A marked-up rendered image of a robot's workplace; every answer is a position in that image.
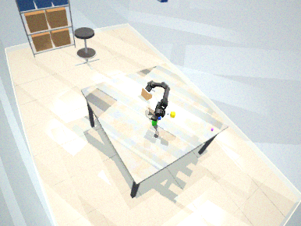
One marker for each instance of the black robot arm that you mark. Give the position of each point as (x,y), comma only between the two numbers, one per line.
(163,104)

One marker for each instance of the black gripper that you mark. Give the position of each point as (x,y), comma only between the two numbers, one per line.
(154,117)

